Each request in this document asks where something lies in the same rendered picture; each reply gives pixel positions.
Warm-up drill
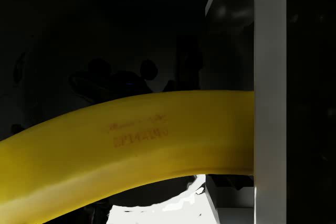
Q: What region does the yellow banana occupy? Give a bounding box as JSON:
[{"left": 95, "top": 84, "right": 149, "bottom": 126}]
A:
[{"left": 0, "top": 90, "right": 255, "bottom": 224}]

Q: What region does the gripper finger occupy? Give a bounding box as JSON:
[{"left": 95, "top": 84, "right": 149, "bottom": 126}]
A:
[
  {"left": 205, "top": 174, "right": 255, "bottom": 224},
  {"left": 202, "top": 0, "right": 255, "bottom": 92}
]

